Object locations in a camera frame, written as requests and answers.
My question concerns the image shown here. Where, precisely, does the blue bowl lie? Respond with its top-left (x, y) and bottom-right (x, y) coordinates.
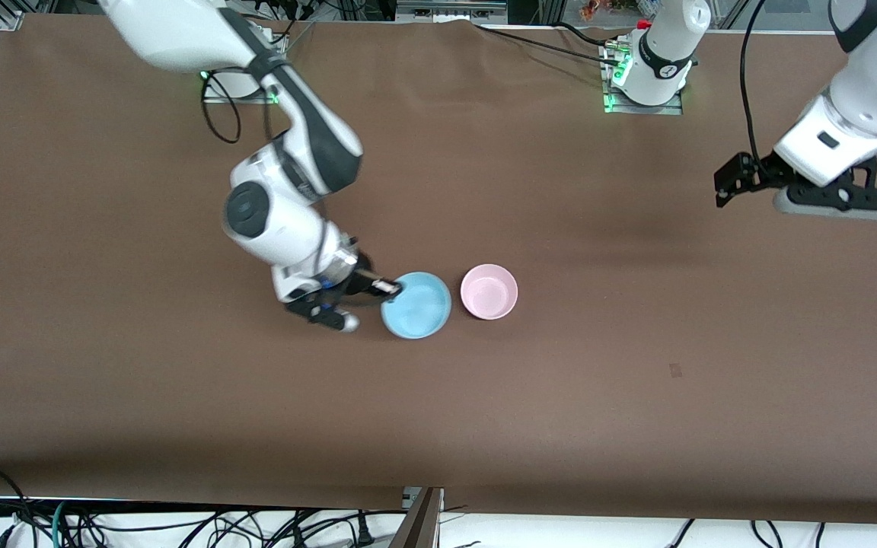
top-left (380, 272), bottom-right (452, 340)

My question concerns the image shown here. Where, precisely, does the pink bowl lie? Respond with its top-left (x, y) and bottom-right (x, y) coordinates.
top-left (460, 263), bottom-right (518, 320)

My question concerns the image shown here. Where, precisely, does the brown table cover sheet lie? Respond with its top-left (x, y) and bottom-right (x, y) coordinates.
top-left (0, 14), bottom-right (877, 526)

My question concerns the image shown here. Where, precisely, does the orange object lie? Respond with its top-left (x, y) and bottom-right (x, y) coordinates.
top-left (579, 0), bottom-right (626, 21)

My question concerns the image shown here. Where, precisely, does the grey power strip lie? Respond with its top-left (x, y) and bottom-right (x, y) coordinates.
top-left (395, 0), bottom-right (509, 24)

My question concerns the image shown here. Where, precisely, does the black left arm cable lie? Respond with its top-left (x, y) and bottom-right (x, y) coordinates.
top-left (741, 0), bottom-right (767, 164)

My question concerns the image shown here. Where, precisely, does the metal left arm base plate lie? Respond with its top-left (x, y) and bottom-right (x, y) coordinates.
top-left (600, 38), bottom-right (684, 116)

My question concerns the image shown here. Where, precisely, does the black looping right arm cable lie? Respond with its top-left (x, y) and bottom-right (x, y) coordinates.
top-left (201, 68), bottom-right (243, 145)

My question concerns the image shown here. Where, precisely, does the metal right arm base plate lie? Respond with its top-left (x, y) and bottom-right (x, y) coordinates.
top-left (203, 72), bottom-right (287, 105)

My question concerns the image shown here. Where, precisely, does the short black tabletop cable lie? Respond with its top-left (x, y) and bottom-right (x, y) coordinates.
top-left (560, 23), bottom-right (637, 46)

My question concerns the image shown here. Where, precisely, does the long black tabletop cable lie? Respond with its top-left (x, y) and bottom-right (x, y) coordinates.
top-left (477, 25), bottom-right (622, 65)

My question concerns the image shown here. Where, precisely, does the grey metal post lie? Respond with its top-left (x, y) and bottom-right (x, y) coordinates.
top-left (387, 487), bottom-right (445, 548)

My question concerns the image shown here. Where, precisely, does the green cable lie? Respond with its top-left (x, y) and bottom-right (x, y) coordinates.
top-left (53, 500), bottom-right (74, 548)

